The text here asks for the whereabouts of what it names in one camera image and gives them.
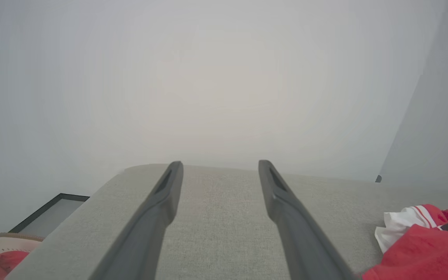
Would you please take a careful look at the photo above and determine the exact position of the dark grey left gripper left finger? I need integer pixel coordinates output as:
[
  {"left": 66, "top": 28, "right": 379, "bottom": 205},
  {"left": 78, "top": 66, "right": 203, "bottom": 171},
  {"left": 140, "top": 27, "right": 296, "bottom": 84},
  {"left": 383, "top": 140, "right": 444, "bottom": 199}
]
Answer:
[{"left": 89, "top": 161, "right": 184, "bottom": 280}]

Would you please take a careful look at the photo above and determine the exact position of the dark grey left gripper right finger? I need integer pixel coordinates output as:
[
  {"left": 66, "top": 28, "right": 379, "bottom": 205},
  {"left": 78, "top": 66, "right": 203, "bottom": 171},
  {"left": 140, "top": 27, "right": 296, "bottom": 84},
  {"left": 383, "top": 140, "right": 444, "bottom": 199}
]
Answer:
[{"left": 258, "top": 160, "right": 356, "bottom": 280}]

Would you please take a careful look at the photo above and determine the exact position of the red and white t-shirt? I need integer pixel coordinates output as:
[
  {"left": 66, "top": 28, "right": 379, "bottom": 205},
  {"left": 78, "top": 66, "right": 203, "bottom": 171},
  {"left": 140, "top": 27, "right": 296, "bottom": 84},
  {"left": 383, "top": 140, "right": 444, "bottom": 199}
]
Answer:
[{"left": 362, "top": 204, "right": 448, "bottom": 280}]

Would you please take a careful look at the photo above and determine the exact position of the grey fabric sofa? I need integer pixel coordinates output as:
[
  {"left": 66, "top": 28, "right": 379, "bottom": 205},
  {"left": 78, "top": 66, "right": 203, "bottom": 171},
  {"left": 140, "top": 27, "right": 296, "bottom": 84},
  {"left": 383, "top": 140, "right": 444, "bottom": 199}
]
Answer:
[{"left": 4, "top": 163, "right": 448, "bottom": 280}]

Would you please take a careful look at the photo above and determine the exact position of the red cloth with dark print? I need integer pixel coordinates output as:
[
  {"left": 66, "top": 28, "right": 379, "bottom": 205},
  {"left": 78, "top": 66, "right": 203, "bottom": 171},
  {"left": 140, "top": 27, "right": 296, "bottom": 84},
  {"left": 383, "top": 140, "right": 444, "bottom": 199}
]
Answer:
[{"left": 0, "top": 251, "right": 30, "bottom": 280}]

